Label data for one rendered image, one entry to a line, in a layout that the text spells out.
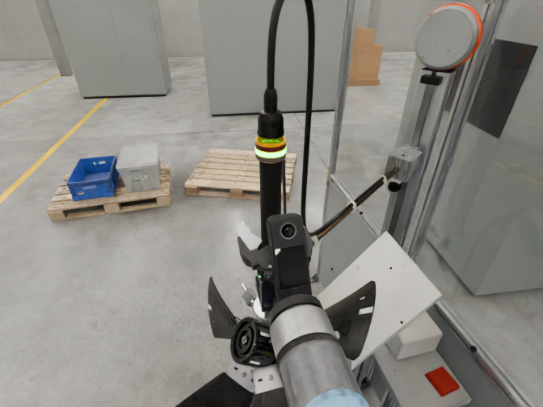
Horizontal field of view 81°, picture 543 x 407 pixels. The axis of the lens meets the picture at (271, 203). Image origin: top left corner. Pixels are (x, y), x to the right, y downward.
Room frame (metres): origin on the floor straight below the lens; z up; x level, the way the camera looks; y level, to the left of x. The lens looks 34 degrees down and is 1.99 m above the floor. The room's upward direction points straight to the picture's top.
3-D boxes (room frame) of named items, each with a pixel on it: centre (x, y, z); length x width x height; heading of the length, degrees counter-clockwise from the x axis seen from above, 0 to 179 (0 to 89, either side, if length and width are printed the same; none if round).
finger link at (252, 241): (0.40, 0.04, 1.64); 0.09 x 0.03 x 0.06; 34
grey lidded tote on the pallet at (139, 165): (3.24, 1.47, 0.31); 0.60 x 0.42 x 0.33; 15
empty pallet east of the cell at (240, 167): (3.55, 0.33, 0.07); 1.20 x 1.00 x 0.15; 82
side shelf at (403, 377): (0.66, -0.51, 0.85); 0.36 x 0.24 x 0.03; 14
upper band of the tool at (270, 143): (0.42, 0.00, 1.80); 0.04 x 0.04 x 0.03
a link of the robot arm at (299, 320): (0.23, -0.04, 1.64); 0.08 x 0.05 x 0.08; 102
